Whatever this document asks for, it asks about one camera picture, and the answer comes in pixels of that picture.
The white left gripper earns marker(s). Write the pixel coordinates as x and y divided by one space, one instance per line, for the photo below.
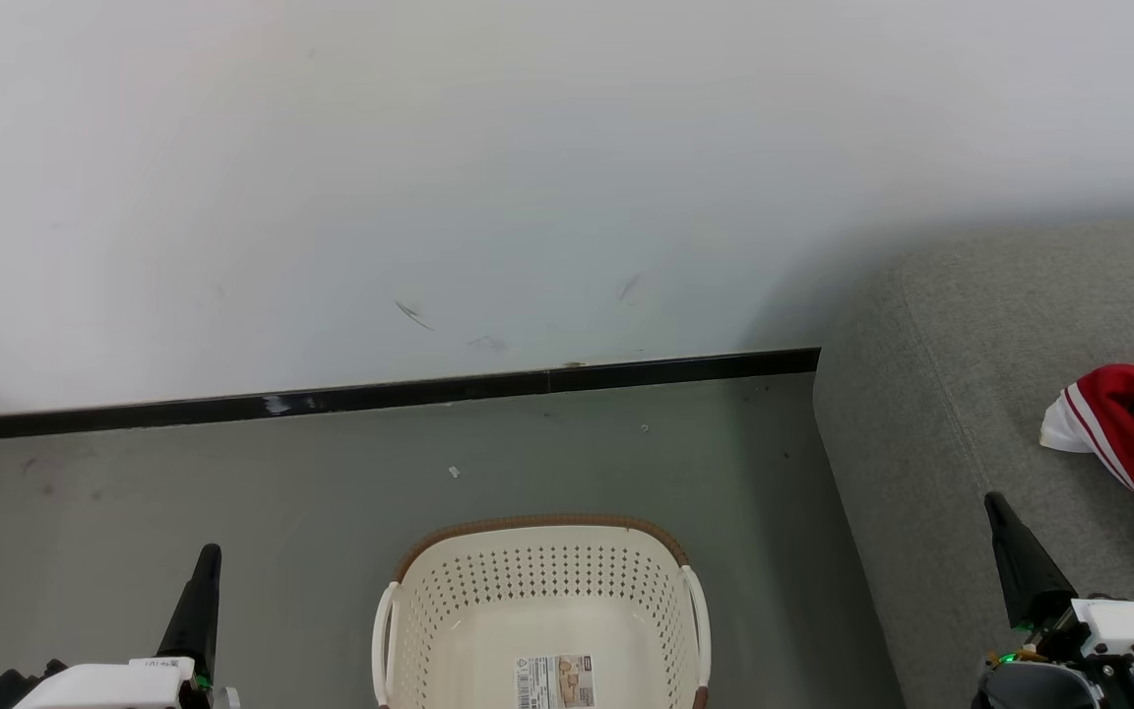
104 687

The grey fabric sofa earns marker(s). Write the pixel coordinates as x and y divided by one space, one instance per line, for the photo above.
941 414

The black skirting board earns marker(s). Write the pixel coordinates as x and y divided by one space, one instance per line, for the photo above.
380 394

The cream perforated laundry basket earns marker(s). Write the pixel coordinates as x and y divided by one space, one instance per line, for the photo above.
488 591

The printed paper label sticker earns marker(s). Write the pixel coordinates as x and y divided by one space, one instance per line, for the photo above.
554 681

